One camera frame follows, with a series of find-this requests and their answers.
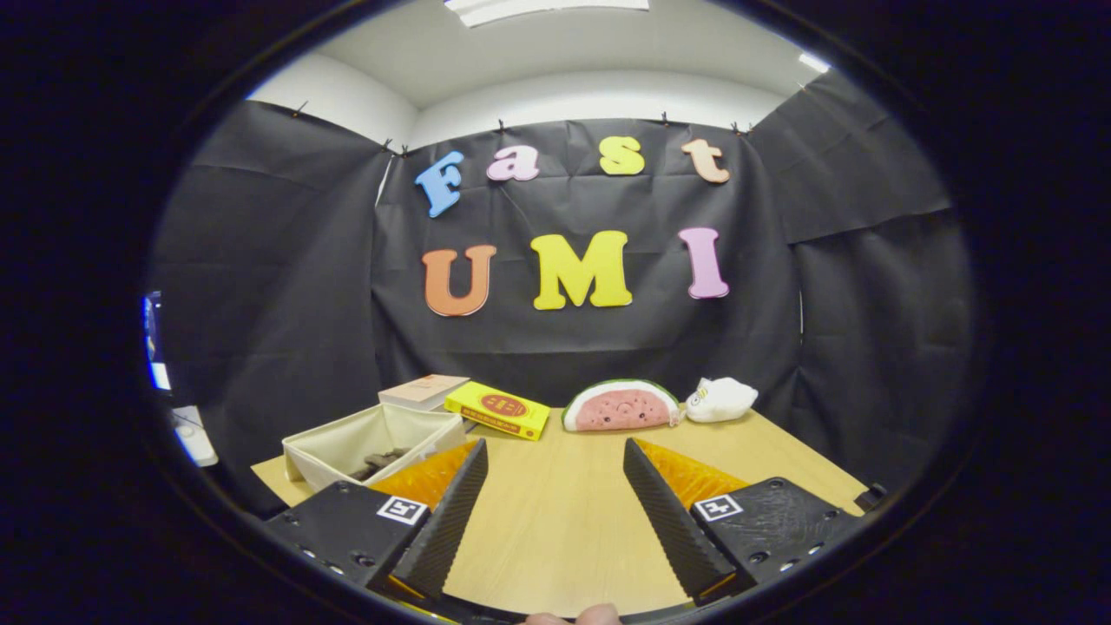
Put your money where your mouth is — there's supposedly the watermelon slice plush toy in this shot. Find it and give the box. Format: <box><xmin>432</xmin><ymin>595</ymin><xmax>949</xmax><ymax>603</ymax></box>
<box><xmin>562</xmin><ymin>378</ymin><xmax>682</xmax><ymax>433</ymax></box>

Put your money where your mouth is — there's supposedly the yellow book with red circle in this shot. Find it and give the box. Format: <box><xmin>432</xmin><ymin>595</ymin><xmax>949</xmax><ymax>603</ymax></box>
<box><xmin>444</xmin><ymin>381</ymin><xmax>552</xmax><ymax>442</ymax></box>

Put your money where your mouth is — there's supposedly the white plush toy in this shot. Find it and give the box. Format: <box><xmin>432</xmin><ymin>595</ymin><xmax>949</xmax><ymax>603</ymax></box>
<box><xmin>684</xmin><ymin>377</ymin><xmax>759</xmax><ymax>424</ymax></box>

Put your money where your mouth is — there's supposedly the black backdrop cloth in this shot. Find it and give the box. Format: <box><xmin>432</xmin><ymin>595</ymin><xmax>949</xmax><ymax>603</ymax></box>
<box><xmin>148</xmin><ymin>69</ymin><xmax>973</xmax><ymax>513</ymax></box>

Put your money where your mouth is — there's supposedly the computer monitor screen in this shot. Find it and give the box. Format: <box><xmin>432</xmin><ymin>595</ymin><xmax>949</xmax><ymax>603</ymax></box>
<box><xmin>143</xmin><ymin>293</ymin><xmax>173</xmax><ymax>393</ymax></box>

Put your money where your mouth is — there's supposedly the beige fabric storage box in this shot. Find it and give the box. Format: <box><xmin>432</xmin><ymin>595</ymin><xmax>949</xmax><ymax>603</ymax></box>
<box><xmin>282</xmin><ymin>402</ymin><xmax>468</xmax><ymax>493</ymax></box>

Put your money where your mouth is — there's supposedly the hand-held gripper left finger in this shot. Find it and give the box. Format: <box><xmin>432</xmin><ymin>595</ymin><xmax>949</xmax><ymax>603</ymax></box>
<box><xmin>260</xmin><ymin>438</ymin><xmax>490</xmax><ymax>609</ymax></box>

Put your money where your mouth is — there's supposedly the large ceiling light panel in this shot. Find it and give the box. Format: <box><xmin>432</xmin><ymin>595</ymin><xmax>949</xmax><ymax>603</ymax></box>
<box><xmin>444</xmin><ymin>0</ymin><xmax>650</xmax><ymax>27</ymax></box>

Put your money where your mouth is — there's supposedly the beige book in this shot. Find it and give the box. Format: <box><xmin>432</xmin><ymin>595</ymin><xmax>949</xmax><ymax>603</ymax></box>
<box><xmin>378</xmin><ymin>374</ymin><xmax>471</xmax><ymax>411</ymax></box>

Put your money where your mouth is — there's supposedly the white electrical device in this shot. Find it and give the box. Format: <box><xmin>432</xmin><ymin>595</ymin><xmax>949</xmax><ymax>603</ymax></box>
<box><xmin>171</xmin><ymin>405</ymin><xmax>220</xmax><ymax>468</ymax></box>

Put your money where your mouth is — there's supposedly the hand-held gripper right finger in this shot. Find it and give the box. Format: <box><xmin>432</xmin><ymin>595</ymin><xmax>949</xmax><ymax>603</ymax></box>
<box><xmin>622</xmin><ymin>437</ymin><xmax>860</xmax><ymax>609</ymax></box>

